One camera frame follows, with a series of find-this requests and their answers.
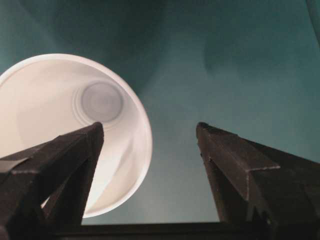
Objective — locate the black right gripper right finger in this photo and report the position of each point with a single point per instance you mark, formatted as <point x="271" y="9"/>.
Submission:
<point x="277" y="192"/>

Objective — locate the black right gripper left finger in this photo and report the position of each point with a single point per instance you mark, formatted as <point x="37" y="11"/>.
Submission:
<point x="46" y="187"/>

